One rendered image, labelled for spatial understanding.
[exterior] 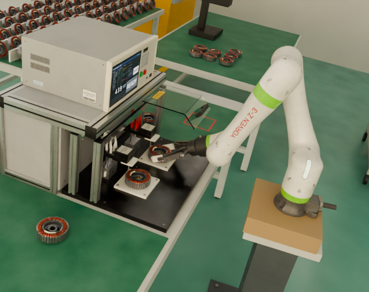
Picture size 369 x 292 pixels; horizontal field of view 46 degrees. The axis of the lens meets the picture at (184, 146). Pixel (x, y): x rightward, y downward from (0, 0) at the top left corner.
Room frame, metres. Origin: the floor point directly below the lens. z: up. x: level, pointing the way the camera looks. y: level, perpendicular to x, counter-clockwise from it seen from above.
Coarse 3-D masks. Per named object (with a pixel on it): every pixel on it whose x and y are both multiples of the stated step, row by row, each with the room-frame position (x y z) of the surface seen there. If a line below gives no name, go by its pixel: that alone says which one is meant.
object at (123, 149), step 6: (108, 144) 1.60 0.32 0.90; (108, 150) 1.55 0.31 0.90; (120, 150) 1.53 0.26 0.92; (126, 150) 1.54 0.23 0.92; (132, 150) 1.55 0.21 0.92; (108, 156) 1.52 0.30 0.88; (114, 156) 1.52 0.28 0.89; (120, 156) 1.51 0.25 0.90; (126, 156) 1.51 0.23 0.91; (132, 156) 1.55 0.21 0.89; (108, 162) 1.56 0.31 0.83; (126, 162) 1.50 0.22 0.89; (132, 162) 1.52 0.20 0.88
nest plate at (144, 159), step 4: (144, 152) 1.77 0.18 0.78; (144, 156) 1.73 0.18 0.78; (140, 160) 1.70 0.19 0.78; (144, 160) 1.70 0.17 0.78; (148, 160) 1.71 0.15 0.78; (172, 160) 1.75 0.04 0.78; (148, 164) 1.69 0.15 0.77; (152, 164) 1.69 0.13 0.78; (156, 164) 1.69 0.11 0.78; (160, 164) 1.70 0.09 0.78; (164, 164) 1.70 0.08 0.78; (168, 164) 1.71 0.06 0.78; (172, 164) 1.73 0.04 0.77; (160, 168) 1.68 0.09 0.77; (164, 168) 1.67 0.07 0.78; (168, 168) 1.68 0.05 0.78
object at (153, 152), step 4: (148, 148) 1.76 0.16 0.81; (152, 148) 1.77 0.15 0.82; (156, 148) 1.78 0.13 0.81; (160, 148) 1.79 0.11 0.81; (164, 148) 1.79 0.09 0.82; (168, 148) 1.79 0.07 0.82; (148, 152) 1.73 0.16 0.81; (152, 152) 1.72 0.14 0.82; (156, 152) 1.75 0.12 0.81; (164, 152) 1.78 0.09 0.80; (168, 152) 1.75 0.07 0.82; (148, 156) 1.73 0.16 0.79
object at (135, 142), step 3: (129, 138) 1.80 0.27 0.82; (135, 138) 1.81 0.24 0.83; (138, 138) 1.82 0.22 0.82; (126, 141) 1.77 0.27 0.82; (129, 141) 1.77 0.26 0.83; (132, 141) 1.78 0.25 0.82; (135, 141) 1.79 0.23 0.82; (138, 141) 1.81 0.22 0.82; (126, 144) 1.76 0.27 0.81; (129, 144) 1.76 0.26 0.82; (132, 144) 1.75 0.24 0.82; (135, 144) 1.77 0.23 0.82; (138, 144) 1.81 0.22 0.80; (132, 147) 1.75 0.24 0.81; (135, 147) 1.77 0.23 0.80; (138, 147) 1.81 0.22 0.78; (135, 150) 1.78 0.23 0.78
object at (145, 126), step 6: (126, 126) 1.78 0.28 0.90; (144, 126) 1.77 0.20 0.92; (150, 126) 1.79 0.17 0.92; (132, 132) 1.76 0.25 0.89; (138, 132) 1.75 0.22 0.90; (144, 132) 1.75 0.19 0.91; (150, 132) 1.74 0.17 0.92; (132, 138) 1.79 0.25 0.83; (150, 138) 1.74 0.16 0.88; (156, 138) 1.75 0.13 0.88
